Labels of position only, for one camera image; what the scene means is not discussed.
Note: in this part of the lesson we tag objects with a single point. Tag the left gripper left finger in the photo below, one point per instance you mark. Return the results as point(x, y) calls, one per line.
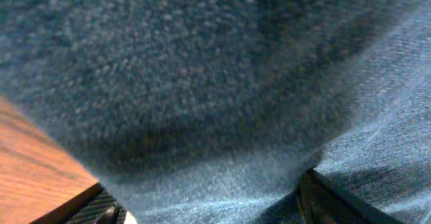
point(103, 209)

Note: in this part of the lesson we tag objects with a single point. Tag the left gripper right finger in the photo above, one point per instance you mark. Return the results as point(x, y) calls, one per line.
point(320, 201)

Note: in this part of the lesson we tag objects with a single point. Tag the dark blue jeans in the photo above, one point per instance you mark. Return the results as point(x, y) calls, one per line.
point(209, 111)

